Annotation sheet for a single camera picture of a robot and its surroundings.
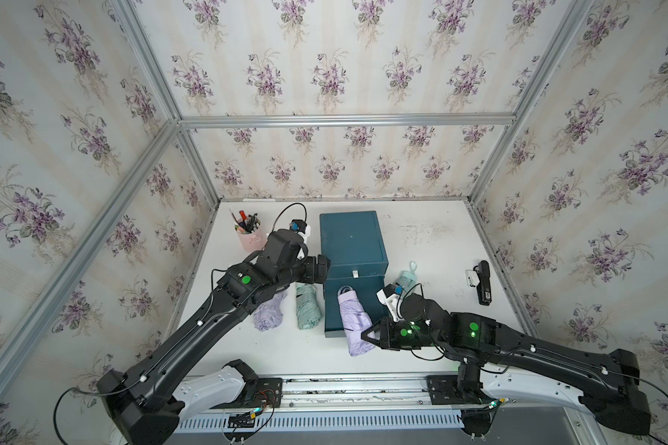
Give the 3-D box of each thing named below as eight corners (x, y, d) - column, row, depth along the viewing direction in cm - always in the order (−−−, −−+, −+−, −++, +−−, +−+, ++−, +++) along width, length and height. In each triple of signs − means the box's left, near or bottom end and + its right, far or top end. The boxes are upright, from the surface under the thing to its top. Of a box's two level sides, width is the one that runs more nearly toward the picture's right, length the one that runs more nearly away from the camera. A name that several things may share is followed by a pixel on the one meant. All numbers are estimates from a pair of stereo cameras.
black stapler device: (466, 301, 92) (472, 294, 88) (465, 265, 102) (471, 257, 98) (486, 306, 91) (493, 299, 87) (483, 269, 101) (489, 262, 97)
